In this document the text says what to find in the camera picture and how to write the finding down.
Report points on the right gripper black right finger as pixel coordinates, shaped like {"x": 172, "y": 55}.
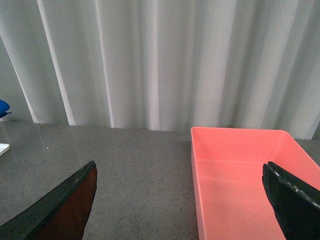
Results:
{"x": 295, "y": 203}

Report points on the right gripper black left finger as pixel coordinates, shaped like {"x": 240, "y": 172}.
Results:
{"x": 62, "y": 214}

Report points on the blue microfiber cloth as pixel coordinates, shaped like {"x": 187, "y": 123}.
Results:
{"x": 4, "y": 109}

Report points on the pink plastic bin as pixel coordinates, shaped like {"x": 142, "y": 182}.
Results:
{"x": 227, "y": 169}

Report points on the white rack with wooden rods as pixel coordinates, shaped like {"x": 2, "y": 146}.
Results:
{"x": 4, "y": 147}

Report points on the white pleated curtain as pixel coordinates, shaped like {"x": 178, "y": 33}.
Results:
{"x": 164, "y": 65}

